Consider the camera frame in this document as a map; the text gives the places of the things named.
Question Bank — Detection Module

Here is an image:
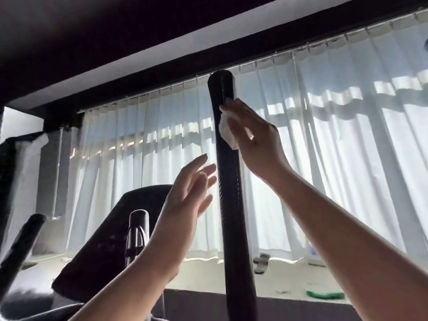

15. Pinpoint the grey power box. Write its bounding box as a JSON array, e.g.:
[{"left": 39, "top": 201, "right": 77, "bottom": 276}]
[{"left": 306, "top": 244, "right": 327, "bottom": 268}]

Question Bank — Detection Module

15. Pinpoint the black elliptical machine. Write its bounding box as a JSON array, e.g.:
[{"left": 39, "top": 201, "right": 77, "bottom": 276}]
[{"left": 0, "top": 69, "right": 260, "bottom": 321}]

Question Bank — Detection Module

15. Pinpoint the person's left hand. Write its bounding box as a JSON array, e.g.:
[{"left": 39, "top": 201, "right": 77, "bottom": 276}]
[{"left": 144, "top": 153, "right": 219, "bottom": 278}]

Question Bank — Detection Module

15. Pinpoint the person's right hand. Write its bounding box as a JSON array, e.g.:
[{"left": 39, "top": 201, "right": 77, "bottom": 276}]
[{"left": 219, "top": 97, "right": 293, "bottom": 188}]

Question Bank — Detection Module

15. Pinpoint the white curtain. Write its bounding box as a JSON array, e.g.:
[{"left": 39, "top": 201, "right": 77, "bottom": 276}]
[{"left": 63, "top": 6, "right": 428, "bottom": 268}]

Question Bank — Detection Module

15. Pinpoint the black fabric strap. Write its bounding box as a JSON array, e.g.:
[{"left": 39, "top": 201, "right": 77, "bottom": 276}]
[{"left": 253, "top": 252, "right": 272, "bottom": 275}]

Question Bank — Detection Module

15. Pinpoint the white wet wipe sheet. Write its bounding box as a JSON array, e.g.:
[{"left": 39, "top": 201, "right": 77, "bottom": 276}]
[{"left": 217, "top": 109, "right": 240, "bottom": 151}]

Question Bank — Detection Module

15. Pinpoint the person's right forearm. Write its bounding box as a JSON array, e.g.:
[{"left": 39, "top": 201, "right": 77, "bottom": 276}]
[{"left": 267, "top": 169, "right": 428, "bottom": 321}]

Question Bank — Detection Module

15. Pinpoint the white green wet wipes pack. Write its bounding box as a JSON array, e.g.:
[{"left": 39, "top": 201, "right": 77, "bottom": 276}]
[{"left": 305, "top": 284, "right": 346, "bottom": 301}]

